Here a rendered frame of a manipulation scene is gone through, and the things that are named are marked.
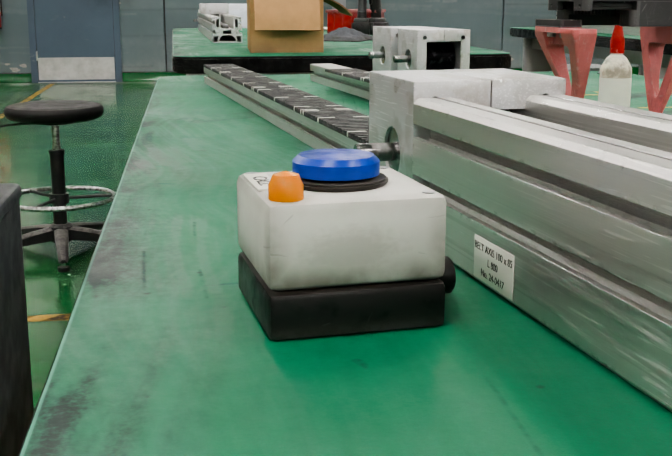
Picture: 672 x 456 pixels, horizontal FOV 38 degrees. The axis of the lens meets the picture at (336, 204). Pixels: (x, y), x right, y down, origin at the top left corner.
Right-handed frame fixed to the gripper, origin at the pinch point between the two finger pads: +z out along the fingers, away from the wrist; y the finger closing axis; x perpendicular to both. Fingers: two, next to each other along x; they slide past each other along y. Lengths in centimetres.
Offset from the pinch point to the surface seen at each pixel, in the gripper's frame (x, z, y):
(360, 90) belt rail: 67, 5, -1
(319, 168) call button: -30.7, -1.4, -33.9
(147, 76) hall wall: 1072, 78, 63
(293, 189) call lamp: -32.7, -1.0, -35.6
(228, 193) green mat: -0.3, 5.6, -32.7
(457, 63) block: 76, 2, 19
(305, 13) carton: 187, -5, 22
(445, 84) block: -17.3, -3.7, -22.5
